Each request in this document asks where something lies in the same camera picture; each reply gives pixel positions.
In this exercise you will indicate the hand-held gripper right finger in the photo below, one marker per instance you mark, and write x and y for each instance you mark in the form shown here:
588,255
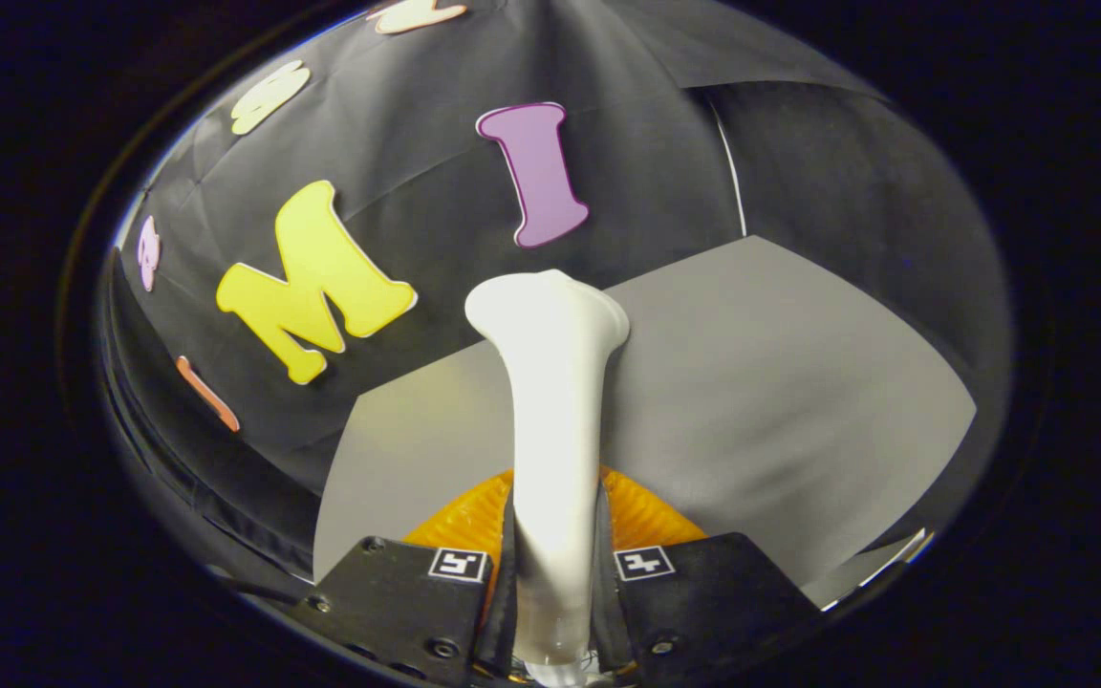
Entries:
703,602

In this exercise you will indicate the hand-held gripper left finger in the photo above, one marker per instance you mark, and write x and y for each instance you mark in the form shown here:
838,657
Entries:
407,602

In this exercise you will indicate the white garment steamer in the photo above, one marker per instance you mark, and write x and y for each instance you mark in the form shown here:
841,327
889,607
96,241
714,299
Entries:
550,430

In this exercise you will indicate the grey cabinet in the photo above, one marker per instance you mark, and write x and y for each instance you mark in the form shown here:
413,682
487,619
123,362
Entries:
780,401

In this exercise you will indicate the black backdrop cloth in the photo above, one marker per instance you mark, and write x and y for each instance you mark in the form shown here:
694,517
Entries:
417,172

